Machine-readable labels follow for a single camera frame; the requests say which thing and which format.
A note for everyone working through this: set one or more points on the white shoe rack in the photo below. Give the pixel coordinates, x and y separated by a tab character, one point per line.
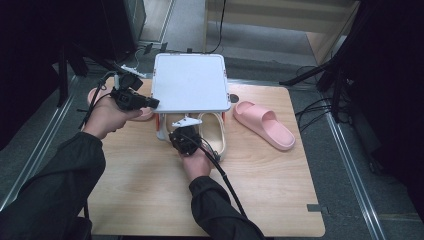
190	81

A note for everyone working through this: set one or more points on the person's left hand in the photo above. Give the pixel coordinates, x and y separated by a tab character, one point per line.
103	118

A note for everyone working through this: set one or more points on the metal floor rail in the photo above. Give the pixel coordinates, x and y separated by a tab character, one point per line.
353	173
40	140

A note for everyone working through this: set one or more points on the black metal stand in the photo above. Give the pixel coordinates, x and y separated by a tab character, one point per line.
62	76
333	76

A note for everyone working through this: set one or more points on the pink slipper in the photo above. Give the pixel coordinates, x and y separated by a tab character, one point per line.
266	125
147	115

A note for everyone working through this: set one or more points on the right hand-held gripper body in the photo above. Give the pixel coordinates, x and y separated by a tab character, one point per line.
185	141

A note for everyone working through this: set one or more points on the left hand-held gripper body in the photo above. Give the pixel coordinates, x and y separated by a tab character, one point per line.
128	96

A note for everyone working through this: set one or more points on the light wooden furniture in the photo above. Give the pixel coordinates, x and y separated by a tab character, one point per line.
283	16

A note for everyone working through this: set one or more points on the dark cabinet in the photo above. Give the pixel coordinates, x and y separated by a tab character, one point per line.
123	26

